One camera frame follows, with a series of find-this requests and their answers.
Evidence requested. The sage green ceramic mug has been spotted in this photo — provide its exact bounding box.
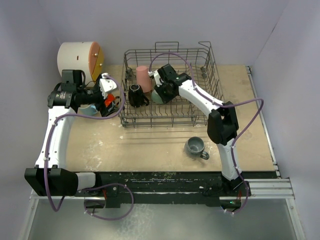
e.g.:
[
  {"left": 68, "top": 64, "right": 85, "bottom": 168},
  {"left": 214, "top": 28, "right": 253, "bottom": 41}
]
[{"left": 151, "top": 90, "right": 164, "bottom": 105}]

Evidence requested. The orange ceramic mug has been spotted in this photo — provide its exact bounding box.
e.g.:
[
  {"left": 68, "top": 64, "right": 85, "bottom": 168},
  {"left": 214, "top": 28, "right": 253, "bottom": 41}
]
[{"left": 104, "top": 93, "right": 120, "bottom": 108}]

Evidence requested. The light blue ceramic mug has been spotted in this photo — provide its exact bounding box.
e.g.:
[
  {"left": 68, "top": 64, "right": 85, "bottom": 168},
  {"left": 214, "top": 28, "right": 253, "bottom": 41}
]
[{"left": 78, "top": 104, "right": 98, "bottom": 117}]

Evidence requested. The grey blue round mug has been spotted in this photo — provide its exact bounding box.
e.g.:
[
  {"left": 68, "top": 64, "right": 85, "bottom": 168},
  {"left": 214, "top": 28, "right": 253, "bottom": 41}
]
[{"left": 184, "top": 136, "right": 210, "bottom": 160}]

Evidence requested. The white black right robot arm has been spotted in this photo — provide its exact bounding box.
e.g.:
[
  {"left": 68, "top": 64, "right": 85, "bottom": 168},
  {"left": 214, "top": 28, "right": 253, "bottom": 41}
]
[{"left": 148, "top": 64, "right": 243, "bottom": 196}]

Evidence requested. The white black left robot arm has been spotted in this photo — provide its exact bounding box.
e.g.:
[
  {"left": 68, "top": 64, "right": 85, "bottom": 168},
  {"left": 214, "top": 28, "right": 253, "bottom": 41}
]
[{"left": 24, "top": 69, "right": 121, "bottom": 197}]

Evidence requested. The pink plastic tumbler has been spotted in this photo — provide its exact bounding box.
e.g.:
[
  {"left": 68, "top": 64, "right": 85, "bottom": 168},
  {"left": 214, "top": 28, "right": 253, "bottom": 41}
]
[{"left": 136, "top": 65, "right": 152, "bottom": 93}]

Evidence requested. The black ceramic mug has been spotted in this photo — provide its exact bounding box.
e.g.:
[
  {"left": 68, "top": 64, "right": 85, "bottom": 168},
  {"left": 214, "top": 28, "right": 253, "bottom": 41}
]
[{"left": 128, "top": 83, "right": 150, "bottom": 108}]

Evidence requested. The white round drawer cabinet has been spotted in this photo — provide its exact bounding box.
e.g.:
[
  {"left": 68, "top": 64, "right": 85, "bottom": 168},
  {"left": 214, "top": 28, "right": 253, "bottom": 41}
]
[{"left": 57, "top": 41, "right": 104, "bottom": 83}]

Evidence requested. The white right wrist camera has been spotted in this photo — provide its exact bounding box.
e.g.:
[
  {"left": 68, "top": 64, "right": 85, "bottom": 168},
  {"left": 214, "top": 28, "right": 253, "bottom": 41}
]
[{"left": 148, "top": 70, "right": 163, "bottom": 87}]

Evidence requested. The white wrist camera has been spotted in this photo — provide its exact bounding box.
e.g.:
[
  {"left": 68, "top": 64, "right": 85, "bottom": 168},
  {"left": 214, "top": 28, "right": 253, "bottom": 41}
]
[
  {"left": 148, "top": 70, "right": 163, "bottom": 87},
  {"left": 98, "top": 73, "right": 118, "bottom": 99}
]

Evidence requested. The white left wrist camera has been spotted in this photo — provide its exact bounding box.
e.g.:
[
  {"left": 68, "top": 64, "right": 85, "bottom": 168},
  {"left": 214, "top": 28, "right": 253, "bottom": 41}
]
[{"left": 98, "top": 73, "right": 118, "bottom": 99}]

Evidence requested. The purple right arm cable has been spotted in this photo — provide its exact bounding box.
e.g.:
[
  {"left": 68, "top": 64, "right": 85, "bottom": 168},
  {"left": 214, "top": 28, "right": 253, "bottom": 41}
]
[{"left": 149, "top": 52, "right": 265, "bottom": 216}]

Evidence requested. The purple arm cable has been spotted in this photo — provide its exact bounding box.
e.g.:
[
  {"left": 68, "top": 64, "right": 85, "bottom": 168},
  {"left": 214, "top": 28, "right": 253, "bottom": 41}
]
[
  {"left": 149, "top": 52, "right": 265, "bottom": 216},
  {"left": 43, "top": 73, "right": 135, "bottom": 221}
]

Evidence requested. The grey wire dish rack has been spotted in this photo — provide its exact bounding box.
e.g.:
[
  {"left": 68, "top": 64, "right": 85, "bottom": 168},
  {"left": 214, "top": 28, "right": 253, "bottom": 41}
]
[{"left": 119, "top": 41, "right": 225, "bottom": 128}]

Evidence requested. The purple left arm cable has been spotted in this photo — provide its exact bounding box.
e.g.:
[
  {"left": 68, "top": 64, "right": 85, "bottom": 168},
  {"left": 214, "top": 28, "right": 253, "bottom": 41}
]
[{"left": 43, "top": 73, "right": 135, "bottom": 221}]

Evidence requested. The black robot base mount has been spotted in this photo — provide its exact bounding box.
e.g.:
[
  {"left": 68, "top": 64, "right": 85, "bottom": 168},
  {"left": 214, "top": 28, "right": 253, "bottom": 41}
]
[{"left": 76, "top": 171, "right": 251, "bottom": 208}]

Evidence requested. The aluminium frame rail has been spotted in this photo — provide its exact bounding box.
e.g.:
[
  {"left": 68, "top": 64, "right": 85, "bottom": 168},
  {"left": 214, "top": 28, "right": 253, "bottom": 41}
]
[{"left": 248, "top": 178, "right": 295, "bottom": 199}]

